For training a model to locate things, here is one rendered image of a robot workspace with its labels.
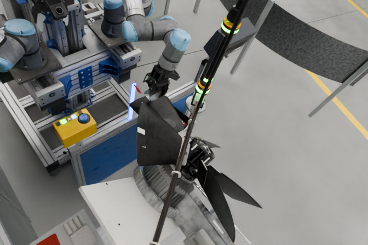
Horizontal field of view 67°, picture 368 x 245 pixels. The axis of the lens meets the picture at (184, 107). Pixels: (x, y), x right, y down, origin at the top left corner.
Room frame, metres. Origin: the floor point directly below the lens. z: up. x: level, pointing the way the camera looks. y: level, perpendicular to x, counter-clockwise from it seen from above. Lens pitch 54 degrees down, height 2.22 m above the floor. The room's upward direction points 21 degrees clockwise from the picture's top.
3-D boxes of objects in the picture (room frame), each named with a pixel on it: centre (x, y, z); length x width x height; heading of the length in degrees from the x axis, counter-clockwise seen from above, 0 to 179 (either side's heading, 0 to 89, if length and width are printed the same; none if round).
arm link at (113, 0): (1.21, 0.55, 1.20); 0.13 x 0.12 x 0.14; 124
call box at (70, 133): (0.53, 0.43, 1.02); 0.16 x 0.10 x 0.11; 147
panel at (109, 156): (0.86, 0.21, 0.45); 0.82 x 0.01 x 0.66; 147
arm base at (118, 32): (1.21, 0.56, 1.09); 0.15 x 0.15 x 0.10
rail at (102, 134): (0.86, 0.21, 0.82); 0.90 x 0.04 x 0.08; 147
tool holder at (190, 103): (0.57, -0.03, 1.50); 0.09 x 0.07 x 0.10; 2
